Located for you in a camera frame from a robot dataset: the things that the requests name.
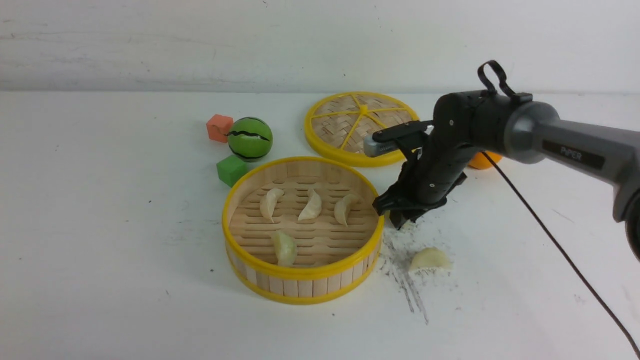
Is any second black grey robot arm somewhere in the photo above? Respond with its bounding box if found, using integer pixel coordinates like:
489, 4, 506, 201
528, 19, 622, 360
363, 89, 640, 256

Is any yellow rimmed bamboo steamer tray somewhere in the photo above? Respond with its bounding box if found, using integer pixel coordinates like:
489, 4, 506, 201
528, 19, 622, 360
221, 156, 385, 305

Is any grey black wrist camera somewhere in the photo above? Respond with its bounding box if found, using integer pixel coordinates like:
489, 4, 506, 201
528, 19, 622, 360
363, 120, 434, 158

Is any orange toy pear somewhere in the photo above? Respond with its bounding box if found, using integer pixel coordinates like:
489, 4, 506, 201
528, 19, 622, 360
467, 151, 503, 170

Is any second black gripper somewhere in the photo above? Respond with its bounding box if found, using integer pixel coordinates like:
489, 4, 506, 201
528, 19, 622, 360
373, 89, 517, 230

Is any greenish dumpling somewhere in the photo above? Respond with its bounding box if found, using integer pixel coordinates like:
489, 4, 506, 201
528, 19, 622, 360
270, 230, 298, 268
407, 247, 453, 272
397, 213, 416, 229

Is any orange foam cube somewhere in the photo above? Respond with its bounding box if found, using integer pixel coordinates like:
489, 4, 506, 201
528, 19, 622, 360
206, 114, 234, 144

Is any green striped watermelon ball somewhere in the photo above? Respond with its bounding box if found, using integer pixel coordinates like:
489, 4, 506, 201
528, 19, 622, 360
227, 116, 274, 162

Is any white dumpling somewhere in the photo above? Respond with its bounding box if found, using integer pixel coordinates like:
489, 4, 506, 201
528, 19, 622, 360
259, 187, 285, 223
333, 193, 360, 227
297, 188, 323, 222

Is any yellow rimmed woven steamer lid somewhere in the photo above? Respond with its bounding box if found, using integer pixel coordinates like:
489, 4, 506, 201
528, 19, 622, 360
303, 91, 419, 167

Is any green foam cube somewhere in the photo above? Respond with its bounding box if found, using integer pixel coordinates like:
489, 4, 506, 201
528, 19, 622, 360
215, 154, 249, 187

